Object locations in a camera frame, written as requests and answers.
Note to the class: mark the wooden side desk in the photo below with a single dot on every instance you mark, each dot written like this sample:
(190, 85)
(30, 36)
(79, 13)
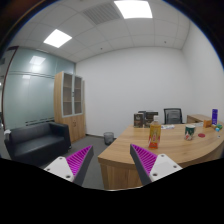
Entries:
(196, 118)

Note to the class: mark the small dark printed box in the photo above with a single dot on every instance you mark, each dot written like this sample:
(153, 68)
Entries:
(138, 120)

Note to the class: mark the yellow-labelled drink bottle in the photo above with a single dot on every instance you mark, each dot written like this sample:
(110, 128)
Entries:
(154, 135)

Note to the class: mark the green floral mug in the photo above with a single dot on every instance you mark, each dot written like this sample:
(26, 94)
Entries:
(189, 132)

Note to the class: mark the black leather sofa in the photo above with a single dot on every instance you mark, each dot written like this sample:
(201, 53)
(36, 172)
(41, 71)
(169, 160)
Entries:
(33, 143)

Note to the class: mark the ceiling air vent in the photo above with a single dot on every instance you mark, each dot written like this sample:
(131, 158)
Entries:
(101, 13)

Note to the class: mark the printed white leaflet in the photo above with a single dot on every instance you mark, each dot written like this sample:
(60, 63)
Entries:
(168, 127)

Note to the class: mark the flat round red coaster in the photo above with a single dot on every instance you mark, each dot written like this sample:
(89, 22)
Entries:
(201, 135)

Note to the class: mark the orange cardboard box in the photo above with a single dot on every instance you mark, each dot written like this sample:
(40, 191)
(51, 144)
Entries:
(207, 123)

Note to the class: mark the black mesh office chair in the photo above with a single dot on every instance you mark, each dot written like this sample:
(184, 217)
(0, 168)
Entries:
(173, 116)

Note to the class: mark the grey waste bin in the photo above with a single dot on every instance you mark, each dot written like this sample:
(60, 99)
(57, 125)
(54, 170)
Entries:
(108, 138)

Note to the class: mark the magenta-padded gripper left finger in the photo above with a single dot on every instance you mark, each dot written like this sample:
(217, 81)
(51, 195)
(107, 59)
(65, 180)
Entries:
(58, 166)

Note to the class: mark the large dark printed box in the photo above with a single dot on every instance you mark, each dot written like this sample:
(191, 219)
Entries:
(149, 118)

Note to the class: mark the large ceiling light panel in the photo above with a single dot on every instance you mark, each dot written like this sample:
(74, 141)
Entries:
(133, 9)

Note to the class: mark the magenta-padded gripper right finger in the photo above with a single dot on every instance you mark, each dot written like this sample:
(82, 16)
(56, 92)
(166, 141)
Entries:
(165, 165)

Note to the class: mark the green flat box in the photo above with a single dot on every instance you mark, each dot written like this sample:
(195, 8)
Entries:
(219, 126)

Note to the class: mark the small light blue box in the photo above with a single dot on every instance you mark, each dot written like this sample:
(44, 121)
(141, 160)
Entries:
(217, 129)

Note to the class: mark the wooden glass-door shelf cabinet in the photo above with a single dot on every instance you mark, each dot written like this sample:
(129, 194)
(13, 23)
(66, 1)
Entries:
(68, 123)

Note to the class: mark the small ceiling light panel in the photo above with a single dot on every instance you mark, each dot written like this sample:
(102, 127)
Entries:
(57, 38)

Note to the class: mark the tall purple box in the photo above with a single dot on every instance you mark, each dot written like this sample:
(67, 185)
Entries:
(214, 116)

